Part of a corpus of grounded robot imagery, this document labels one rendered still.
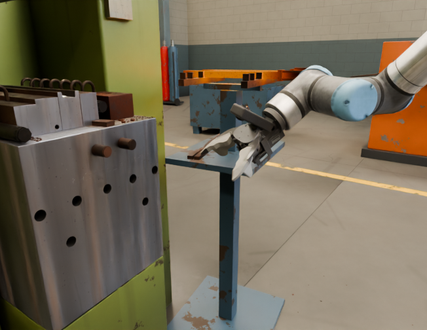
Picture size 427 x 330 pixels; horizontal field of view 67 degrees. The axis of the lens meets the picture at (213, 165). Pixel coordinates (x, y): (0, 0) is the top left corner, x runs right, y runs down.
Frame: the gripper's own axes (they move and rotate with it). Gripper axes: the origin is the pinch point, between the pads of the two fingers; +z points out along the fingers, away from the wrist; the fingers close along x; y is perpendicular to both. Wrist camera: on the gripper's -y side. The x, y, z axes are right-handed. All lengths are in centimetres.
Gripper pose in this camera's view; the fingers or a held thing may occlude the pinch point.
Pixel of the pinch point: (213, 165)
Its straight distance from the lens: 78.7
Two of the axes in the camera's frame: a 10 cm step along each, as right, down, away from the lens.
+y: 4.3, 6.2, 6.5
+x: -5.1, -4.3, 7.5
